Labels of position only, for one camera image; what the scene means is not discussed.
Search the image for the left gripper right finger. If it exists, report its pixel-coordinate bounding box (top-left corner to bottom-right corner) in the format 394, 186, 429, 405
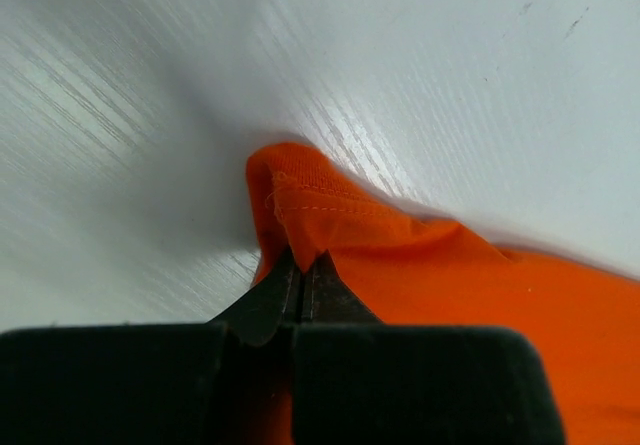
292, 255, 565, 444

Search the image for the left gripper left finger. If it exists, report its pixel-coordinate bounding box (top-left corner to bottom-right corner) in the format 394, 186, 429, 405
1, 251, 300, 444

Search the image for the orange t shirt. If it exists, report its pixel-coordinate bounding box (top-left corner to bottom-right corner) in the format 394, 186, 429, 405
246, 143, 639, 444

